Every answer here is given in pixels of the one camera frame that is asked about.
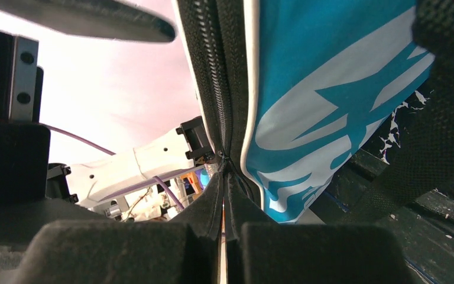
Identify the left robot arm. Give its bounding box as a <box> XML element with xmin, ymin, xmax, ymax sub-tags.
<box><xmin>0</xmin><ymin>1</ymin><xmax>212</xmax><ymax>208</ymax></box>

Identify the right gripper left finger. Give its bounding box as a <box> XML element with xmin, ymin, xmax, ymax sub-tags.
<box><xmin>0</xmin><ymin>174</ymin><xmax>223</xmax><ymax>283</ymax></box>

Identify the blue racket bag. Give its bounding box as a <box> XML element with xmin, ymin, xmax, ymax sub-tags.
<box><xmin>174</xmin><ymin>1</ymin><xmax>454</xmax><ymax>223</ymax></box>

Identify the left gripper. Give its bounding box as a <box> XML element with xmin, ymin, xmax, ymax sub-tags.
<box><xmin>0</xmin><ymin>31</ymin><xmax>50</xmax><ymax>206</ymax></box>

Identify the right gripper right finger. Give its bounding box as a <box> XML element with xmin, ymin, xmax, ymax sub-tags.
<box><xmin>223</xmin><ymin>173</ymin><xmax>413</xmax><ymax>283</ymax></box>

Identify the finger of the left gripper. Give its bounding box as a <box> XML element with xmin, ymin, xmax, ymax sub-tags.
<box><xmin>0</xmin><ymin>0</ymin><xmax>176</xmax><ymax>43</ymax></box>

